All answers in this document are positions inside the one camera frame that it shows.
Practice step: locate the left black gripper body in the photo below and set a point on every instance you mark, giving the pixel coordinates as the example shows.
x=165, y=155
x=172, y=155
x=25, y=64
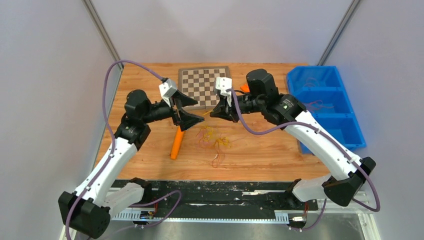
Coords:
x=176, y=118

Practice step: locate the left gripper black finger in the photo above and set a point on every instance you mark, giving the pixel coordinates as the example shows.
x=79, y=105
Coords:
x=183, y=100
x=188, y=120

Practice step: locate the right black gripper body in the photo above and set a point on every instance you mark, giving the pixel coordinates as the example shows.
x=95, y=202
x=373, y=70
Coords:
x=232, y=110

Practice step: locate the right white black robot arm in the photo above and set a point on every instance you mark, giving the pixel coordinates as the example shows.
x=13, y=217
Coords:
x=348, y=172

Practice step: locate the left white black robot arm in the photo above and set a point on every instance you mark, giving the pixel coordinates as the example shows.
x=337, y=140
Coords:
x=112, y=159

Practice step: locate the wooden chessboard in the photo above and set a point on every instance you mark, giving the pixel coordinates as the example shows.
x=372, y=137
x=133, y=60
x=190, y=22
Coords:
x=198, y=83

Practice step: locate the orange carrot toy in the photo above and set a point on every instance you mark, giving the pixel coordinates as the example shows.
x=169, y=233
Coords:
x=175, y=149

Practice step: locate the orange curved plastic piece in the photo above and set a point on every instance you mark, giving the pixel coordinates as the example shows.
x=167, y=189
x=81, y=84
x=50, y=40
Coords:
x=245, y=88

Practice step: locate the blue three-compartment bin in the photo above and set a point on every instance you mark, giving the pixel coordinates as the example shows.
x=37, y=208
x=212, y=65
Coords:
x=321, y=90

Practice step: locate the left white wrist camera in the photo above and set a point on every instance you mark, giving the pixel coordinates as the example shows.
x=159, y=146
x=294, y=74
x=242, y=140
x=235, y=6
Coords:
x=168, y=89

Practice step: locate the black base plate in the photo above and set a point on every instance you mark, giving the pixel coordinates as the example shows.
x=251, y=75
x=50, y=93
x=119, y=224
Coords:
x=218, y=201

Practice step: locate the left corner aluminium post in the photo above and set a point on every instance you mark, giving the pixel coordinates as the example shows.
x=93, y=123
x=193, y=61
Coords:
x=97, y=21

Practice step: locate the corner aluminium post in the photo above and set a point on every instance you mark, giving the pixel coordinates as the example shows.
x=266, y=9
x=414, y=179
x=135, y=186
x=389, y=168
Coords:
x=97, y=21
x=343, y=24

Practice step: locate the right corner aluminium post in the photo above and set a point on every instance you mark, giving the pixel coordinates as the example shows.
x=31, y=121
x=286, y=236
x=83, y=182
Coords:
x=343, y=24

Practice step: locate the aluminium frame rail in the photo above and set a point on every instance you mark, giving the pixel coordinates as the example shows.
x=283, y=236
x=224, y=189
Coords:
x=296, y=222

